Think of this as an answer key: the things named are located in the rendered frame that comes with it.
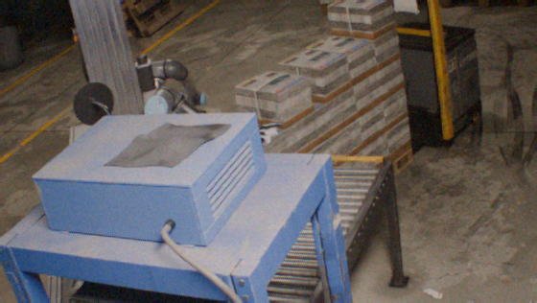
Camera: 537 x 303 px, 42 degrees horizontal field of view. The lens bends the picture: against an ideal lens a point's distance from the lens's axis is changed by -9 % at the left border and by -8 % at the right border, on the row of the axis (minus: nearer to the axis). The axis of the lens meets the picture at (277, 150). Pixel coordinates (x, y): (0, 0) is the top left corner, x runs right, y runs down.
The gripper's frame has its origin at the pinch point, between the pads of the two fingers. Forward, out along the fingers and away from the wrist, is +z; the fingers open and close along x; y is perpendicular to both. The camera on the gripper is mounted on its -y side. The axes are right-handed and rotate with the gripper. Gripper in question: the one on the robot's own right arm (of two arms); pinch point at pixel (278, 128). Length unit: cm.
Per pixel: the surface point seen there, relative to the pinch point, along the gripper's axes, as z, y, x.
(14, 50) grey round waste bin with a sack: -538, 33, -581
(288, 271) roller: 7, 50, 47
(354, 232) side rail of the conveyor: 33, 46, 19
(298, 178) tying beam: 34, -19, 111
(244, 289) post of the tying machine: 27, -8, 161
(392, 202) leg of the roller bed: 44, 61, -46
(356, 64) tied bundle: 17, 9, -153
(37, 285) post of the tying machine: -55, 5, 139
